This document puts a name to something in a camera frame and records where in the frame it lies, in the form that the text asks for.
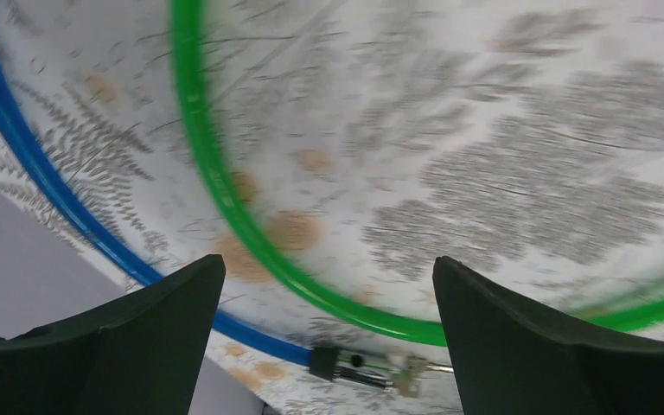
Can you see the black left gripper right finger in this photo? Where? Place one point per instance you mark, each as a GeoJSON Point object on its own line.
{"type": "Point", "coordinates": [513, 355]}

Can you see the green cable lock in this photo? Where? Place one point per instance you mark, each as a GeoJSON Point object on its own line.
{"type": "Point", "coordinates": [186, 34]}

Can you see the blue cable lock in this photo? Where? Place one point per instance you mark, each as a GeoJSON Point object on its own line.
{"type": "Point", "coordinates": [338, 365]}

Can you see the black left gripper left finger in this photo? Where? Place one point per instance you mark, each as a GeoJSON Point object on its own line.
{"type": "Point", "coordinates": [138, 354]}

